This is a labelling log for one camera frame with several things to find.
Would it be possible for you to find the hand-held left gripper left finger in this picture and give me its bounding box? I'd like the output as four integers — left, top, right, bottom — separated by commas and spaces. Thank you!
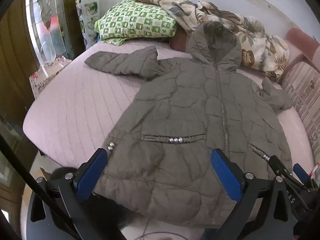
30, 148, 127, 240

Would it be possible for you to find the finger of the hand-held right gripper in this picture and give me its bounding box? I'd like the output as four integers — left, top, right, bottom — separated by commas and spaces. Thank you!
269, 155, 295, 183
293, 163, 312, 184

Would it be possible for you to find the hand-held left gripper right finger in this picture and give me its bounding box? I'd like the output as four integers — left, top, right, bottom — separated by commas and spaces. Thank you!
210, 149, 298, 240

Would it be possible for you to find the olive quilted hooded jacket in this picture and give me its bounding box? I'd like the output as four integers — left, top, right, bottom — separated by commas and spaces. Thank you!
84, 21, 293, 229

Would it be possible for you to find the pink quilted bed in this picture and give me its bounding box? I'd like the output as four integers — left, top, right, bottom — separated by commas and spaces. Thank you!
22, 40, 315, 230

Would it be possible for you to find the striped patterned cushion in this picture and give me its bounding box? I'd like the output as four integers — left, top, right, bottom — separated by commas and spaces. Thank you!
281, 61, 320, 165

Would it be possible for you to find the red floral box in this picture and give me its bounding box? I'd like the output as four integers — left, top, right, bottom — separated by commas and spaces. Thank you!
29, 56, 73, 99

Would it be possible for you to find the pink upholstered headboard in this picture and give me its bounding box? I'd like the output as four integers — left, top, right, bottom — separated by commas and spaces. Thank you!
279, 27, 320, 85

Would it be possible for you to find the cream floral blanket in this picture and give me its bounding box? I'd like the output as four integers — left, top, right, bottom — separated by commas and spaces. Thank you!
150, 0, 290, 79

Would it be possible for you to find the dark red pillow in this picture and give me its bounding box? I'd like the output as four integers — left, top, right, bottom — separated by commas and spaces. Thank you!
170, 34, 193, 53

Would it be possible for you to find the wooden cabinet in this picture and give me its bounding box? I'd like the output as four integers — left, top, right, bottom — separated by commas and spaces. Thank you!
0, 0, 35, 120

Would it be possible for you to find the green checked pillow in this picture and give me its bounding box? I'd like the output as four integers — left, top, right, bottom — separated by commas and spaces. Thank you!
94, 0, 178, 46

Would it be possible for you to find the green printed bag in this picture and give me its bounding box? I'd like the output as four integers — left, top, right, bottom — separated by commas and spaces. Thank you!
76, 0, 100, 50

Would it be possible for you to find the window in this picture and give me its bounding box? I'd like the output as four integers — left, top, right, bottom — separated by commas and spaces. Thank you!
25, 0, 75, 63

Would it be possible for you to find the black cable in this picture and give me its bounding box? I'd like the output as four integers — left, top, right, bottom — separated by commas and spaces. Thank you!
0, 132, 78, 230

